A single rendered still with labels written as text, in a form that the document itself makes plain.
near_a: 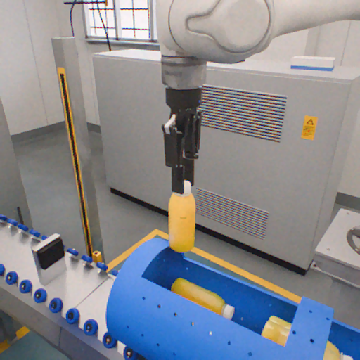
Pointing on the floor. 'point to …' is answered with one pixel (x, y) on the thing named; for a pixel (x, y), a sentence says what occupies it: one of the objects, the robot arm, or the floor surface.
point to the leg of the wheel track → (8, 328)
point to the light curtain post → (78, 140)
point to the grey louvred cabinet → (235, 148)
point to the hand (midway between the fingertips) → (183, 175)
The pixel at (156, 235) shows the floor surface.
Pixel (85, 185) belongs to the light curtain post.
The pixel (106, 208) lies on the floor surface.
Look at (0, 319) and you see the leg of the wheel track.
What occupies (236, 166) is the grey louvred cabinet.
